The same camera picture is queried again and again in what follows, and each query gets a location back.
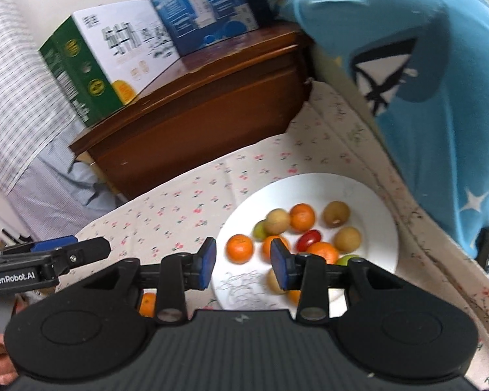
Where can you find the blue cartoon cushion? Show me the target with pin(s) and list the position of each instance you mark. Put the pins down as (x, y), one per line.
(422, 67)

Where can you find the red cherry tomato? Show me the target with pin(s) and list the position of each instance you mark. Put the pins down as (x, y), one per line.
(312, 236)

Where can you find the green and white carton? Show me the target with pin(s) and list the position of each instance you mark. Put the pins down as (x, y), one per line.
(103, 57)

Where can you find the small orange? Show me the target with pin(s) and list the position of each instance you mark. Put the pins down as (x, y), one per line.
(301, 218)

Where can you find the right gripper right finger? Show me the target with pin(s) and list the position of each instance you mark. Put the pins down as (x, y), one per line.
(311, 276)

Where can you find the light blue shirt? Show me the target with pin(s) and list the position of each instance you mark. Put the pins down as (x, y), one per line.
(58, 195)

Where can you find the small green tomato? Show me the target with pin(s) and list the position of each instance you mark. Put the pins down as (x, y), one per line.
(259, 232)

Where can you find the large orange mandarin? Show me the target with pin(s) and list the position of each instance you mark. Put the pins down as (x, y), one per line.
(325, 250)

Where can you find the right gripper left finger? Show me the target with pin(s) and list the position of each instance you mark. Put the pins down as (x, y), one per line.
(176, 274)

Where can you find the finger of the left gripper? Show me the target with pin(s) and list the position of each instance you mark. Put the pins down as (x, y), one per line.
(52, 244)
(80, 254)

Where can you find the cherry print tablecloth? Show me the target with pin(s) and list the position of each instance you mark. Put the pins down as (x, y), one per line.
(326, 154)

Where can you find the brown longan fruit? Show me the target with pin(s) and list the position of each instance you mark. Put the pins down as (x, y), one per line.
(347, 240)
(274, 282)
(277, 221)
(336, 214)

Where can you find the dark wooden cabinet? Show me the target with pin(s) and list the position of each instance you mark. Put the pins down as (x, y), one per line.
(210, 103)

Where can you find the small orange mandarin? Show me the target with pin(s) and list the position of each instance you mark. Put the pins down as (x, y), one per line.
(269, 246)

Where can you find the large orange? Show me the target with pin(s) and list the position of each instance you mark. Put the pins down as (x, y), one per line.
(293, 296)

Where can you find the large green tomato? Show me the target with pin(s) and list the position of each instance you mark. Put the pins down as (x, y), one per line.
(343, 261)

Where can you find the checked grey cloth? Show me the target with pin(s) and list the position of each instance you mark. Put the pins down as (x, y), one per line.
(33, 109)

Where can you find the white plate with rose drawing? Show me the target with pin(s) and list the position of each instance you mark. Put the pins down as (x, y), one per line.
(243, 286)

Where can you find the blue printed box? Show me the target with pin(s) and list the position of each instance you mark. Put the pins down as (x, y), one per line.
(196, 24)

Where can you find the cardboard box by cabinet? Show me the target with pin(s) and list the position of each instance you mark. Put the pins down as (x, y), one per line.
(87, 159)

